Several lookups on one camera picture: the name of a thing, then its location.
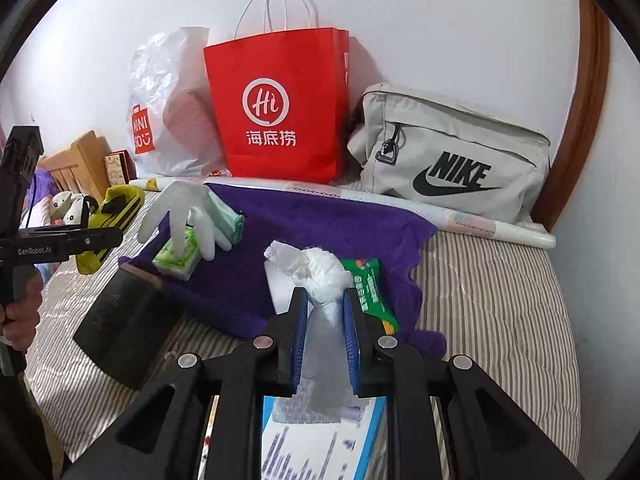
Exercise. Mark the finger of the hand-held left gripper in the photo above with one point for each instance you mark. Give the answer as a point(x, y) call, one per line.
point(97, 241)

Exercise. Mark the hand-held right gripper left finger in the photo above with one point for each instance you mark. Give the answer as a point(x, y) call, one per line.
point(300, 340)

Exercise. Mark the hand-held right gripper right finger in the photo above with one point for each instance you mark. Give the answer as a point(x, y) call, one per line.
point(351, 340)

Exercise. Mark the yellow green soft pouch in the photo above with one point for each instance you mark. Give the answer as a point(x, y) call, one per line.
point(117, 205)

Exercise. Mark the green snack packet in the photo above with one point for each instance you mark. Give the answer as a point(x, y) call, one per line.
point(372, 290)

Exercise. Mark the translucent plastic bag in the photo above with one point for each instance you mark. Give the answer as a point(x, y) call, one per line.
point(320, 275)

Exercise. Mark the green tissue packet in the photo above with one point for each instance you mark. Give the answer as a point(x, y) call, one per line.
point(175, 260)

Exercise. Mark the white glove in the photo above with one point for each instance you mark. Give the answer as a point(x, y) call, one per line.
point(175, 200)

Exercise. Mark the mint green cloth roll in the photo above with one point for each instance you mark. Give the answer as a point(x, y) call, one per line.
point(227, 220)

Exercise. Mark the person's left hand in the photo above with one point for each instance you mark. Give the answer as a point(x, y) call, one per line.
point(27, 315)

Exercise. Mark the white spotted plush toy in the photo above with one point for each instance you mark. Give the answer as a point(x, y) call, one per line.
point(67, 207)

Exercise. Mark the purple fabric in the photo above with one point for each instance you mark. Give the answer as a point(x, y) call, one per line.
point(37, 185)

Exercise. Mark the small brown patterned box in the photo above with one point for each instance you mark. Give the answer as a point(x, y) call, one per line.
point(117, 170)

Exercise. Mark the black box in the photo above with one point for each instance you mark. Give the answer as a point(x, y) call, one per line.
point(120, 325)

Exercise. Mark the blue and white box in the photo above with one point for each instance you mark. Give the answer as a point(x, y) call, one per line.
point(320, 450)

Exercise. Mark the purple towel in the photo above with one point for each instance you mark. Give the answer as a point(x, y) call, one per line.
point(310, 220)

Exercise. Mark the striped bed sheet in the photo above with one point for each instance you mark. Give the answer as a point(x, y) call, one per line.
point(490, 310)

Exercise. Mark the white shopping bag red logo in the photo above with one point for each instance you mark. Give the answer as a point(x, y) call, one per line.
point(160, 75)

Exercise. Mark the white printed paper roll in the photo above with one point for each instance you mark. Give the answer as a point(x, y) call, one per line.
point(520, 235)

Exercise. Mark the grey fabric bag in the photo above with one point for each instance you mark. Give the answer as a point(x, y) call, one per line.
point(450, 130)

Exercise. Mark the red paper bag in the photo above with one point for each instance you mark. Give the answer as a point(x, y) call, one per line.
point(300, 70)

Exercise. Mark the brown wooden headboard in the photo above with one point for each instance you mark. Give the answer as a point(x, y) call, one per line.
point(585, 110)

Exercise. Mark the light wooden frame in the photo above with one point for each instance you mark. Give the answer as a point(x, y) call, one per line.
point(85, 160)

